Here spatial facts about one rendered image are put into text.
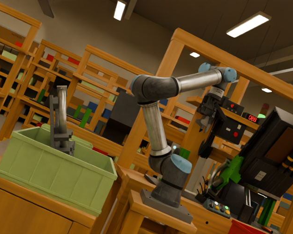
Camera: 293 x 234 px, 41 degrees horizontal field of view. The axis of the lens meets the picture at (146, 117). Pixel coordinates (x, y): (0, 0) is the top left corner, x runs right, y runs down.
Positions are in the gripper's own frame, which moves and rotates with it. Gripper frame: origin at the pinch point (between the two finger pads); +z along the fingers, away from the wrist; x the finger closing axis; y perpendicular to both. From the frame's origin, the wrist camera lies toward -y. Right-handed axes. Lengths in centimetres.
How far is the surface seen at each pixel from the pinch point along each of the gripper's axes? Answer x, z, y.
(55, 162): 57, 38, 67
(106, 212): -66, 75, 19
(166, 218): 33, 46, 11
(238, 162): -29.5, 6.5, -39.3
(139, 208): 32, 46, 24
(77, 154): -2, 39, 57
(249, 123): -54, -22, -46
